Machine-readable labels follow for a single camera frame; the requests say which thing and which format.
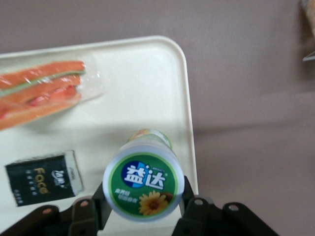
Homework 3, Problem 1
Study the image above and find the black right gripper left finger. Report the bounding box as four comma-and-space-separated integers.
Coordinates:
70, 181, 112, 232

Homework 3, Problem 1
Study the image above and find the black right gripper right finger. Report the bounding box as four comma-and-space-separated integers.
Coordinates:
172, 176, 224, 236

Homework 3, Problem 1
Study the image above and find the green gum bottle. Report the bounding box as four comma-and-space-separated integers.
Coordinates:
102, 128, 185, 219

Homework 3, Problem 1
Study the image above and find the white plastic tray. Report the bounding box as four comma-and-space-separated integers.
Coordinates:
0, 35, 199, 236

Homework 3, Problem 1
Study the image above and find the black tissue pack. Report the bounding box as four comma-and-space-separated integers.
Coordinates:
4, 149, 85, 207

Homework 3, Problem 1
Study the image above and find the plastic wrapped sandwich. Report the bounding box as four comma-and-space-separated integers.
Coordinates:
0, 60, 105, 131

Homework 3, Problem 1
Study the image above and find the metal wire basket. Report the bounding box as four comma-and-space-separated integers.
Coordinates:
300, 0, 315, 62

